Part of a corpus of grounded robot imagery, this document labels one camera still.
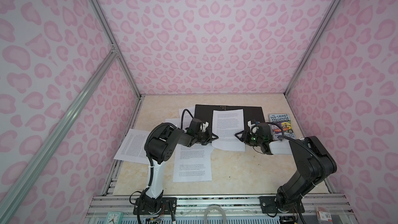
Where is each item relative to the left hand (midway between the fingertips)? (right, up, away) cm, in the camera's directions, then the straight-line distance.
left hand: (220, 135), depth 95 cm
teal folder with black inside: (+23, +13, +15) cm, 31 cm away
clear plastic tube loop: (-6, -27, -25) cm, 38 cm away
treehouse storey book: (+43, +9, +7) cm, 44 cm away
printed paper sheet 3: (-25, +9, -11) cm, 29 cm away
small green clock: (-50, -32, -26) cm, 65 cm away
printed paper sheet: (+5, +6, +9) cm, 12 cm away
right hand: (+11, +1, -1) cm, 11 cm away
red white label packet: (+42, -31, -27) cm, 59 cm away
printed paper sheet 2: (-16, -14, -9) cm, 23 cm away
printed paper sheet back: (-20, +11, -9) cm, 24 cm away
